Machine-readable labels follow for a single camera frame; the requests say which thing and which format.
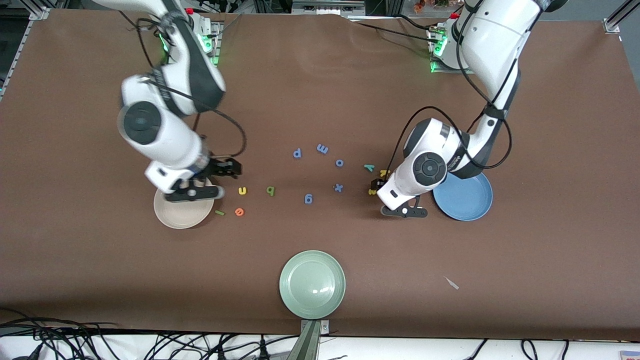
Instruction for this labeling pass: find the black floor cable bundle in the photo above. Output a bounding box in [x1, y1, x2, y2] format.
[0, 307, 301, 360]

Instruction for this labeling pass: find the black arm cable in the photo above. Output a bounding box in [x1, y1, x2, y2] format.
[387, 30, 514, 173]
[120, 10, 248, 161]

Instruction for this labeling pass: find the brown table cover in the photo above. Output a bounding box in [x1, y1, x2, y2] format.
[0, 9, 640, 343]

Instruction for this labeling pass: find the beige round plate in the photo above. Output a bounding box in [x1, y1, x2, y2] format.
[153, 186, 216, 230]

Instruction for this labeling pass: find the aluminium table rail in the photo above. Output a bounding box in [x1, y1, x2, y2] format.
[602, 0, 640, 36]
[0, 0, 51, 103]

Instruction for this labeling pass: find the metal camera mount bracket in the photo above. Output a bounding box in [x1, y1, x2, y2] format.
[287, 319, 331, 360]

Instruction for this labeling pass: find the grey metal frame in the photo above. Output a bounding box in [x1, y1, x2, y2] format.
[291, 0, 366, 16]

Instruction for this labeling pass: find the blue round plate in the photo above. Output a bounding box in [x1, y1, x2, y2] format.
[433, 171, 494, 222]

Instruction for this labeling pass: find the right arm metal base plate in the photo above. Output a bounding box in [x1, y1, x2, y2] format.
[197, 21, 222, 69]

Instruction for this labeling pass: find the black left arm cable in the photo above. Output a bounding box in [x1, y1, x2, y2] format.
[387, 30, 514, 173]

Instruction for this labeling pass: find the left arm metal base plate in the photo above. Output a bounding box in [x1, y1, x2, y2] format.
[429, 27, 471, 75]

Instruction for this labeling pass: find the pale green round plate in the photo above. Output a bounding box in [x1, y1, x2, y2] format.
[279, 250, 347, 320]

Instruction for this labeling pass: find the black cable on table cover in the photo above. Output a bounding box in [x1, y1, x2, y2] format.
[350, 20, 438, 43]

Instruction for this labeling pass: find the orange background object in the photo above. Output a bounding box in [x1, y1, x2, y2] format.
[414, 0, 451, 13]

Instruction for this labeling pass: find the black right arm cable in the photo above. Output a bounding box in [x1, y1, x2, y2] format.
[120, 10, 248, 161]

